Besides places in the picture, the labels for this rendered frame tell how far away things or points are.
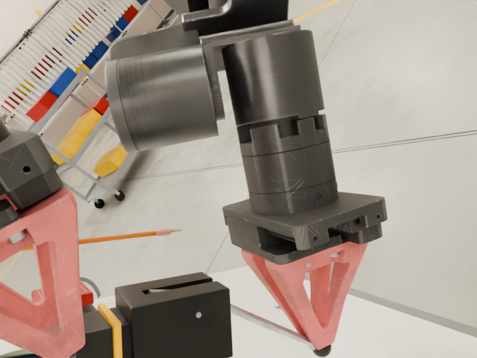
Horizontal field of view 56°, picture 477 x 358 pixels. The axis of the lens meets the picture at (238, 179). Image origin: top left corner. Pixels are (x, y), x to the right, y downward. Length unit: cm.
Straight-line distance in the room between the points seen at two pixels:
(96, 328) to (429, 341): 28
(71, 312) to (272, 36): 18
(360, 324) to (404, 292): 117
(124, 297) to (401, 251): 150
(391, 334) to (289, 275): 18
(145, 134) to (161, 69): 4
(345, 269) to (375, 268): 143
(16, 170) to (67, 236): 4
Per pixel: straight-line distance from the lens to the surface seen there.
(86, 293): 47
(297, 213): 27
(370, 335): 43
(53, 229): 19
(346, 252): 29
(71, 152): 420
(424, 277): 161
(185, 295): 25
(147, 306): 24
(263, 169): 27
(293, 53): 26
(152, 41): 29
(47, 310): 26
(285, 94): 26
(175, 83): 26
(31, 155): 17
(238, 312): 29
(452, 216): 170
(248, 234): 29
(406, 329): 44
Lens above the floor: 125
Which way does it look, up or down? 27 degrees down
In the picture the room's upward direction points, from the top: 48 degrees counter-clockwise
